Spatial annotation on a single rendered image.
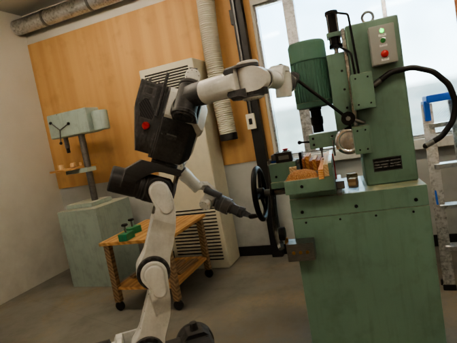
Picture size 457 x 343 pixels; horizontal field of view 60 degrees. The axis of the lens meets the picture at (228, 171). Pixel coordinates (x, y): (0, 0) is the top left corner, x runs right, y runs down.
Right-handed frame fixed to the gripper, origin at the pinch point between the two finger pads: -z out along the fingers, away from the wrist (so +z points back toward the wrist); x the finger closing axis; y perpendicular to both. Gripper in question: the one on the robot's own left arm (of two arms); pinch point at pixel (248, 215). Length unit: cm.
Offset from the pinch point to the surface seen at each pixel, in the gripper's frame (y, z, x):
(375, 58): 84, -28, 38
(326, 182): 28, -29, 37
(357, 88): 70, -26, 36
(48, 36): 78, 274, -145
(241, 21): 138, 77, -103
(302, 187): 22.2, -20.7, 35.9
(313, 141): 46, -17, 14
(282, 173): 26.2, -8.9, 12.9
